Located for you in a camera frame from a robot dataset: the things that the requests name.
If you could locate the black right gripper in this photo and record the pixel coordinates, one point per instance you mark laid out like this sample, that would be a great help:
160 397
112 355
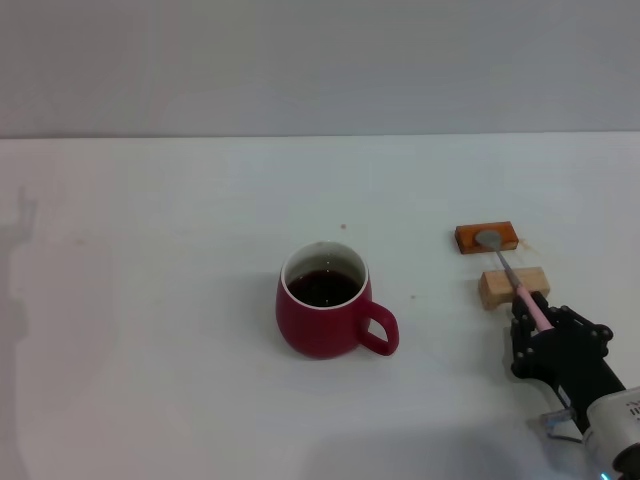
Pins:
565 360

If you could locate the red ceramic coffee cup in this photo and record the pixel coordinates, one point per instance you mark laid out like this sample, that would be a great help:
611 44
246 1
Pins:
315 332

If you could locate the light wooden arch block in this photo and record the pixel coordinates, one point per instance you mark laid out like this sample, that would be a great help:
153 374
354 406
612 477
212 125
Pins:
492 290

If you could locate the dark orange wooden block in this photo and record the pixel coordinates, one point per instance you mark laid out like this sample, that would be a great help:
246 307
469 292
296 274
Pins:
467 241

